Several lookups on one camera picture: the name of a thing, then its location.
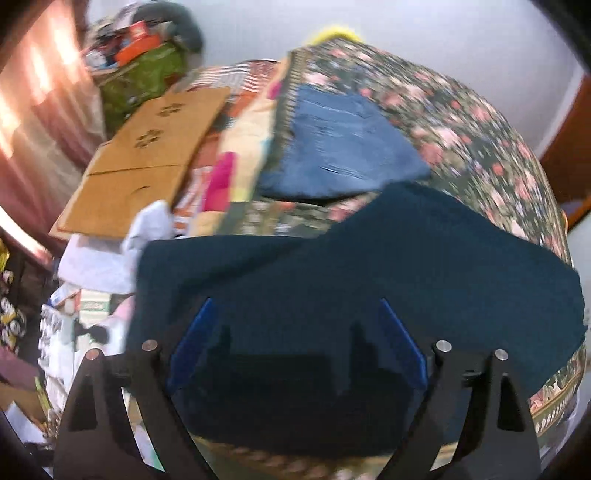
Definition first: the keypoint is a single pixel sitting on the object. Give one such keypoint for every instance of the patchwork quilt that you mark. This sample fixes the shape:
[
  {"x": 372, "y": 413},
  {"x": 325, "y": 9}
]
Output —
[{"x": 235, "y": 138}]

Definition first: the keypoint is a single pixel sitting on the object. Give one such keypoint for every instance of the brown cardboard sheet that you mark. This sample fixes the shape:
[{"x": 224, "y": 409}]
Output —
[{"x": 143, "y": 161}]

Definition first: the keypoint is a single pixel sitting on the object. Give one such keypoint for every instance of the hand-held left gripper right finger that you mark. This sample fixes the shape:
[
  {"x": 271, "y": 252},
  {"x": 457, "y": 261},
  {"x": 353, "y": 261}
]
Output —
[{"x": 400, "y": 339}]

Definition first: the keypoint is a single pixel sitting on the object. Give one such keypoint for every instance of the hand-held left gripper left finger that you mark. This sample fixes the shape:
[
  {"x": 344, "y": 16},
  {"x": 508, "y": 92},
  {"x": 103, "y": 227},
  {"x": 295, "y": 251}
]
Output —
[{"x": 191, "y": 341}]

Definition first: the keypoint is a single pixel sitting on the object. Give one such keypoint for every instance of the folded blue jeans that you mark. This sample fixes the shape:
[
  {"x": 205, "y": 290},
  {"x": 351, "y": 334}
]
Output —
[{"x": 341, "y": 147}]

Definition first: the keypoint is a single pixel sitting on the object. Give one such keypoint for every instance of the green bag with clutter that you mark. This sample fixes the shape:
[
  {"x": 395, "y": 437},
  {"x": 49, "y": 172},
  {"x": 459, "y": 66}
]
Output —
[{"x": 138, "y": 78}]

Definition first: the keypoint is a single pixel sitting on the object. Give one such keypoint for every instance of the dark teal pants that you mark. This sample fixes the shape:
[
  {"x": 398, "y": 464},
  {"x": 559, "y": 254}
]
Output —
[{"x": 369, "y": 258}]

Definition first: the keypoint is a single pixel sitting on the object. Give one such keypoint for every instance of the white cloth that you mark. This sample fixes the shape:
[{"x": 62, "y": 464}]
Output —
[{"x": 115, "y": 249}]

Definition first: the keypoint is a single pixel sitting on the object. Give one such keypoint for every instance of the wooden door frame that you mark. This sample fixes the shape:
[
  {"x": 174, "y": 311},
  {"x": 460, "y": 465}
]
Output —
[{"x": 565, "y": 143}]

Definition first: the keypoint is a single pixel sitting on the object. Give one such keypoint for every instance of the pink curtain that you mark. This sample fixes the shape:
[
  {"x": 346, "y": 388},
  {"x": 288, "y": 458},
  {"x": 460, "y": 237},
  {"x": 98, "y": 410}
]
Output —
[{"x": 41, "y": 106}]

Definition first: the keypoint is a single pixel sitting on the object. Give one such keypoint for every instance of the orange box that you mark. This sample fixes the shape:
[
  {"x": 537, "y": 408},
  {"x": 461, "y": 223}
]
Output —
[{"x": 136, "y": 46}]

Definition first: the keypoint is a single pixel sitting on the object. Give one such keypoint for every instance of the floral bedspread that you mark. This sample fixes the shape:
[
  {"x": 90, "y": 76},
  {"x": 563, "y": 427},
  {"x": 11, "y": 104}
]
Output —
[{"x": 461, "y": 138}]

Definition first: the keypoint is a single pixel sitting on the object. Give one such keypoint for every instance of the yellow cloth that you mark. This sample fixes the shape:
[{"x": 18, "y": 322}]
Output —
[{"x": 334, "y": 33}]

